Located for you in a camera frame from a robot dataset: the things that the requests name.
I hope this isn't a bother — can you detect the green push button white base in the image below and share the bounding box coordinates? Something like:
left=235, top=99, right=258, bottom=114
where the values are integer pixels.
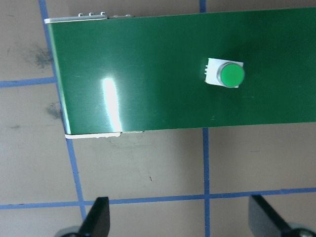
left=204, top=57, right=245, bottom=89

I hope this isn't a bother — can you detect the green conveyor belt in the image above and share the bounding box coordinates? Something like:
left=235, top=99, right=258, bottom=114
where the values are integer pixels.
left=44, top=7, right=316, bottom=139

